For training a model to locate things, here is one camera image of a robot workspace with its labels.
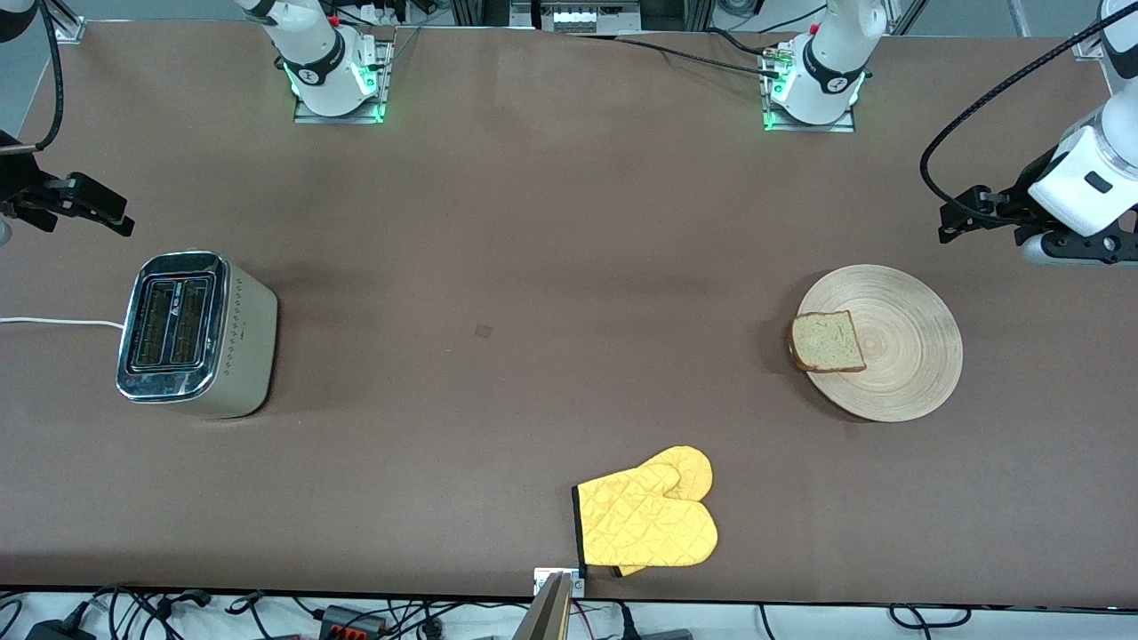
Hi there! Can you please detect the round wooden plate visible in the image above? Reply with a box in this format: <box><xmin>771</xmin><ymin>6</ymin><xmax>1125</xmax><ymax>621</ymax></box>
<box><xmin>794</xmin><ymin>264</ymin><xmax>964</xmax><ymax>423</ymax></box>

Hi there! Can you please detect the brown bread slice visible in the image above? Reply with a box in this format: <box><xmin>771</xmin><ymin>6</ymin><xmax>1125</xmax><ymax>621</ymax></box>
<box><xmin>790</xmin><ymin>309</ymin><xmax>868</xmax><ymax>374</ymax></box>

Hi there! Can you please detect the silver two-slot toaster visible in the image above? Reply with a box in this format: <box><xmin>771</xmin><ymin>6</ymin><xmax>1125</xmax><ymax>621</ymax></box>
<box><xmin>116</xmin><ymin>251</ymin><xmax>279</xmax><ymax>420</ymax></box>

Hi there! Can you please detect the yellow quilted oven mitt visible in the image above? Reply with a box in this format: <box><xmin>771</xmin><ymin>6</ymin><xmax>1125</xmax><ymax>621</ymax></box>
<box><xmin>613</xmin><ymin>446</ymin><xmax>714</xmax><ymax>579</ymax></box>
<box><xmin>573</xmin><ymin>462</ymin><xmax>719</xmax><ymax>570</ymax></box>

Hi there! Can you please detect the black power adapter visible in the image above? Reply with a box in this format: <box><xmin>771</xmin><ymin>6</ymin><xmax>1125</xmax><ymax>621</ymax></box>
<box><xmin>25</xmin><ymin>618</ymin><xmax>97</xmax><ymax>640</ymax></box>

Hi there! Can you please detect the white power strip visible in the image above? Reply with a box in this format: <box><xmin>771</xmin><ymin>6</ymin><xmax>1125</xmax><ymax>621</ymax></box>
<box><xmin>537</xmin><ymin>4</ymin><xmax>642</xmax><ymax>35</ymax></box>

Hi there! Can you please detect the red and black connector block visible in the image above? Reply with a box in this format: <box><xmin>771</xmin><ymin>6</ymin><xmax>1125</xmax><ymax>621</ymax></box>
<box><xmin>320</xmin><ymin>604</ymin><xmax>389</xmax><ymax>640</ymax></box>

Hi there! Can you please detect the braided black left arm cable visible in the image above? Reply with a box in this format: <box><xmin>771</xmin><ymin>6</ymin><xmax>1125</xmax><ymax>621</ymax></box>
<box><xmin>920</xmin><ymin>0</ymin><xmax>1138</xmax><ymax>207</ymax></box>

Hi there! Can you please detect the braided black arm cable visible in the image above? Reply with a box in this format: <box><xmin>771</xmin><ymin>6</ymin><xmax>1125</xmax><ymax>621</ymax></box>
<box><xmin>34</xmin><ymin>0</ymin><xmax>65</xmax><ymax>150</ymax></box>
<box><xmin>920</xmin><ymin>0</ymin><xmax>1138</xmax><ymax>207</ymax></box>

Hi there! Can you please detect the braided black right arm cable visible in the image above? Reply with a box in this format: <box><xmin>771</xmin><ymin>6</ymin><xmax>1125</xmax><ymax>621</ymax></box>
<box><xmin>34</xmin><ymin>0</ymin><xmax>65</xmax><ymax>150</ymax></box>

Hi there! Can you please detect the white toaster power cord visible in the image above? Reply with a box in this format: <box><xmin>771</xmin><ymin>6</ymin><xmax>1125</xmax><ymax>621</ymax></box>
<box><xmin>0</xmin><ymin>316</ymin><xmax>125</xmax><ymax>332</ymax></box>

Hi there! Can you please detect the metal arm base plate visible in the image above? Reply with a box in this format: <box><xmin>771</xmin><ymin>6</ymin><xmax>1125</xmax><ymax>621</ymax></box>
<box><xmin>293</xmin><ymin>37</ymin><xmax>393</xmax><ymax>125</ymax></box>
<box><xmin>762</xmin><ymin>44</ymin><xmax>857</xmax><ymax>134</ymax></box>

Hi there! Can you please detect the thick black table cable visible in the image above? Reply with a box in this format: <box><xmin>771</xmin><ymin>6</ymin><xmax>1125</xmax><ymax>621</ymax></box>
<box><xmin>707</xmin><ymin>28</ymin><xmax>776</xmax><ymax>58</ymax></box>

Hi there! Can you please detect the thin black table cable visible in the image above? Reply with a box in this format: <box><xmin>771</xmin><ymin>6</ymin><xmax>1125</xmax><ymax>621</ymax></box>
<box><xmin>567</xmin><ymin>34</ymin><xmax>785</xmax><ymax>78</ymax></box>

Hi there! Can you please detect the tangled black floor cable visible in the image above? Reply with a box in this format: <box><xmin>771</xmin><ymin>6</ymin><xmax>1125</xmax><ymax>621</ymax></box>
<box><xmin>87</xmin><ymin>585</ymin><xmax>216</xmax><ymax>625</ymax></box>

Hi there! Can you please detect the looped black floor cable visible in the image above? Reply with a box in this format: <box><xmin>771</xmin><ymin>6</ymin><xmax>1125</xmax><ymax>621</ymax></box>
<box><xmin>889</xmin><ymin>604</ymin><xmax>972</xmax><ymax>629</ymax></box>

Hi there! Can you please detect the small silver mount bracket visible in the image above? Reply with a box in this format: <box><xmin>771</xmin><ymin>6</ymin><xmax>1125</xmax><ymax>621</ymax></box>
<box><xmin>533</xmin><ymin>568</ymin><xmax>587</xmax><ymax>597</ymax></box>

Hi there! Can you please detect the aluminium camera mount bar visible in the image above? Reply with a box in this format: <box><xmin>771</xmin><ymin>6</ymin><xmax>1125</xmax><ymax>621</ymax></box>
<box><xmin>513</xmin><ymin>573</ymin><xmax>573</xmax><ymax>640</ymax></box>

